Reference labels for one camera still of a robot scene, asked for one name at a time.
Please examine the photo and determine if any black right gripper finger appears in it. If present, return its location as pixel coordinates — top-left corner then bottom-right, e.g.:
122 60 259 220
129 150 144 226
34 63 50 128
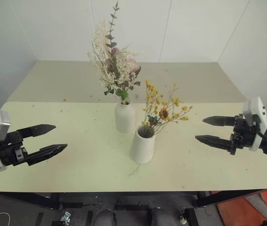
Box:
202 115 236 128
194 135 232 152

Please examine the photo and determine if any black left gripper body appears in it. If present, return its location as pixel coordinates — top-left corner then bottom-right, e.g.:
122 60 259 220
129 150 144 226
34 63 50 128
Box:
0 130 30 167

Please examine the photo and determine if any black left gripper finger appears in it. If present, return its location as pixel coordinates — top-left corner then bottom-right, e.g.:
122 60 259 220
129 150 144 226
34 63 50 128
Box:
17 124 57 141
26 143 68 166

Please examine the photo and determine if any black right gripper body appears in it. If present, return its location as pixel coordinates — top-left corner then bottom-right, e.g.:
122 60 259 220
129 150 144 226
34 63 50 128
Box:
229 114 263 156

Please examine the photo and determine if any yellow dried flower bouquet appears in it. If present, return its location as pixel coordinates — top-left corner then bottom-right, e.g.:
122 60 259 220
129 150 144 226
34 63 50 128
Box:
141 79 194 138

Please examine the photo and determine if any white pink dried flower bouquet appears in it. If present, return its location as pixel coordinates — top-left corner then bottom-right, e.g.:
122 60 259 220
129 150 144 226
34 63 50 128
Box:
87 0 146 105

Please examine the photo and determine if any silver metal caster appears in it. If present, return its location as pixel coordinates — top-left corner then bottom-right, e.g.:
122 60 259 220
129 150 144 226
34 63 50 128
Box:
59 211 72 224

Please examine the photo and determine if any orange floor mat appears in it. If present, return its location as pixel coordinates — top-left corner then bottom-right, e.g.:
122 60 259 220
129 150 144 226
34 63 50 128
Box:
210 187 267 226

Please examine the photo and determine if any white tapered vase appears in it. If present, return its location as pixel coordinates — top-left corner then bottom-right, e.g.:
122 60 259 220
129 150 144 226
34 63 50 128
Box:
129 124 156 164

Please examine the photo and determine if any white bottle-shaped vase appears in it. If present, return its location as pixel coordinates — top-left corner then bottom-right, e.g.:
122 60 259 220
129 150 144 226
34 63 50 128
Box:
114 100 137 134

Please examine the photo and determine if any small white caster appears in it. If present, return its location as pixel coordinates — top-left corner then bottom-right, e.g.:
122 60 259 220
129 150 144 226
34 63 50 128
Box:
179 208 187 225

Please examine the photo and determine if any dark grey rounded shape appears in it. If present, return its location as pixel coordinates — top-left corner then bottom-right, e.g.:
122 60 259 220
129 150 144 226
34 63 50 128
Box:
92 209 114 226

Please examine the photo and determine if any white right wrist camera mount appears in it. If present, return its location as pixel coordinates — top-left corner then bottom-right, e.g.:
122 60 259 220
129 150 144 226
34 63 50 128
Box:
242 96 267 152

